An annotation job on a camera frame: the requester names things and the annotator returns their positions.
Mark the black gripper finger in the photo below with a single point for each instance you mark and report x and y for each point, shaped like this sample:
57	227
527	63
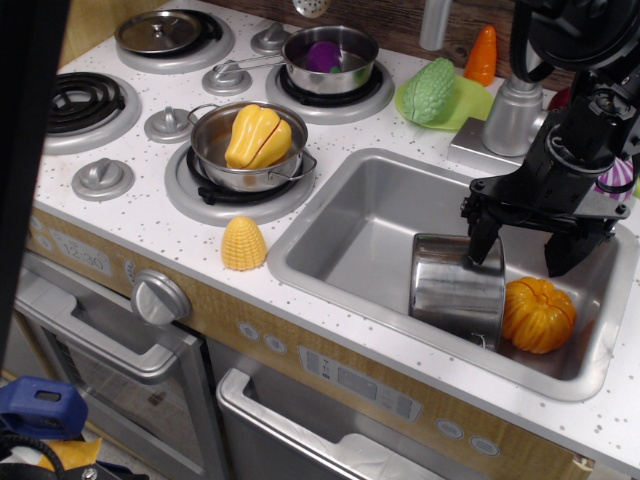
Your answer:
483	232
563	251

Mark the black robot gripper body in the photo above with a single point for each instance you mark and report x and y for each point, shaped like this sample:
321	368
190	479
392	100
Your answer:
552	191

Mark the steel pot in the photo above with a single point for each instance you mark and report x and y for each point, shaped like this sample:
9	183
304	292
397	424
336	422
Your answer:
452	293

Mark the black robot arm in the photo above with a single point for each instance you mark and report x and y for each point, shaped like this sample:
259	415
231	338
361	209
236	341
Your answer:
596	40

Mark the grey toy sink basin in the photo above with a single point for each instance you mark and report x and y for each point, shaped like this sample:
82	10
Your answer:
352	246

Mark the steel pot lid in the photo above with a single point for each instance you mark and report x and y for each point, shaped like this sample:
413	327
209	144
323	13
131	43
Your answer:
158	32

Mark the purple white toy vegetable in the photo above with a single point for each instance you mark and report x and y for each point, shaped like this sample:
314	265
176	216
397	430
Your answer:
617	183

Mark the orange toy pumpkin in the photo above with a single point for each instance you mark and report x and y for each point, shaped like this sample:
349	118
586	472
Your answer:
538	318

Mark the silver toy faucet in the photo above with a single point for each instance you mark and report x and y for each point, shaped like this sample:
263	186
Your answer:
498	144

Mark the light green plate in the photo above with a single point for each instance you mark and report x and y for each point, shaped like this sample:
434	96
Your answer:
469	100

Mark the orange toy carrot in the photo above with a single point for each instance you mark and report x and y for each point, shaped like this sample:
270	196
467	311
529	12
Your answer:
482	61

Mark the green toy bitter melon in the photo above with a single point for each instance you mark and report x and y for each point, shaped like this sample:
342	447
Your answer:
428	91

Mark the silver vertical pipe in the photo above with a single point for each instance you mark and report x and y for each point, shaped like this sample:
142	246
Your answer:
434	24

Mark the purple toy eggplant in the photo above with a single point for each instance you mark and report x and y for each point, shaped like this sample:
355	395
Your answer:
324	57

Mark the yellow toy corn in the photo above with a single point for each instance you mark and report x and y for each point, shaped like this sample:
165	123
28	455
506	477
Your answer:
243	246

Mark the yellow toy bell pepper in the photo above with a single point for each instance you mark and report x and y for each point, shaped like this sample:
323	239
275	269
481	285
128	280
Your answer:
259	138

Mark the perforated steel ladle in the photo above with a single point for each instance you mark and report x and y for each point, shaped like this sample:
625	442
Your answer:
311	8

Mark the grey stove knob rear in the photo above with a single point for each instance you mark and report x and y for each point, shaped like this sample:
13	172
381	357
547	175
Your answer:
270	40

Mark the grey stove knob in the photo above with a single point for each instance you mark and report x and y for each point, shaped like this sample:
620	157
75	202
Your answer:
226	79
102	180
169	126
270	40

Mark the grey stove knob centre back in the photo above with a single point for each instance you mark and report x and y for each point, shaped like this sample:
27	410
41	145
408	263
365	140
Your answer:
226	79

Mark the toy dishwasher door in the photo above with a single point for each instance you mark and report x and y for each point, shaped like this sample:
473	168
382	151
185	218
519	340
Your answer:
279	429

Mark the grey stove knob middle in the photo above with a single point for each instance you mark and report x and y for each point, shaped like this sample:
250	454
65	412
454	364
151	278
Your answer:
169	126

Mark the silver oven dial knob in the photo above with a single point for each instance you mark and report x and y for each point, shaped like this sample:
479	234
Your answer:
158	300

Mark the toy oven door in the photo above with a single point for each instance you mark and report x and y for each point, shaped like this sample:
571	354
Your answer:
146	386

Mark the grey stove knob front left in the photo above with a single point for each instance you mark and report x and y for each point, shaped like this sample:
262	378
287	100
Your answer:
102	180

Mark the black coil burner left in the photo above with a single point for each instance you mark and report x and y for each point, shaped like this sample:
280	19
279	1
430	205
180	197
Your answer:
83	100

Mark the blue clamp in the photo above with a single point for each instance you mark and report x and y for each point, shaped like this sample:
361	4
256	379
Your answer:
42	409

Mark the steel saucepan with handle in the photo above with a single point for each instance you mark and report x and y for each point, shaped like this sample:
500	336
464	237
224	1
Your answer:
359	53

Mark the steel two-handled pan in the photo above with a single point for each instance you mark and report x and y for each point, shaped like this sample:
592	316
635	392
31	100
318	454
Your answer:
210	138

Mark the black post at left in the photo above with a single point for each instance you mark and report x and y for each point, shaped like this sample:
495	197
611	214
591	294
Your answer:
31	39

